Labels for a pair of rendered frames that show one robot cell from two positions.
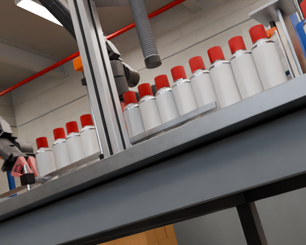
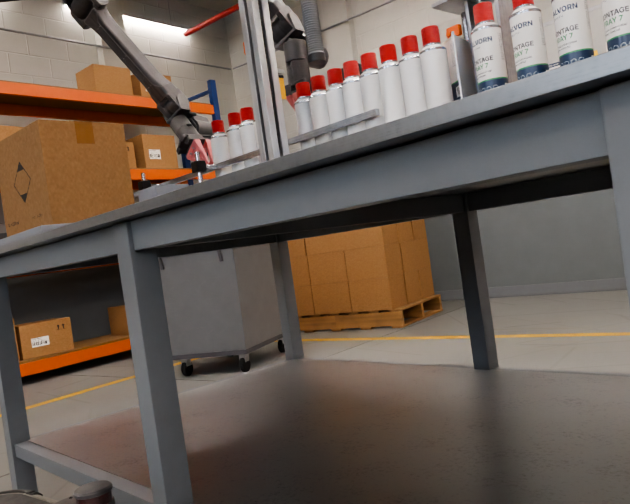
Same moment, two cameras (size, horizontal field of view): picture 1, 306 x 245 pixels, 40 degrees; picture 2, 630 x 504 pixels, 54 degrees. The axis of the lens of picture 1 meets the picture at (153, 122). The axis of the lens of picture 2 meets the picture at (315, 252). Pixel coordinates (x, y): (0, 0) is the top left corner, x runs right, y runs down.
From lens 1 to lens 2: 47 cm
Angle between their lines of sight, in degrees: 20
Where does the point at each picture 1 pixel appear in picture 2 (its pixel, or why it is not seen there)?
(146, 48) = (310, 43)
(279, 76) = (440, 89)
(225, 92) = (388, 99)
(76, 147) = (249, 137)
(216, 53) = (387, 52)
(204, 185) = (286, 208)
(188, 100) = (354, 102)
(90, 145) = not seen: hidden behind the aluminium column
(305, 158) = (344, 198)
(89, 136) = not seen: hidden behind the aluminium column
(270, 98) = (315, 153)
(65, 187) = (191, 195)
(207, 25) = not seen: outside the picture
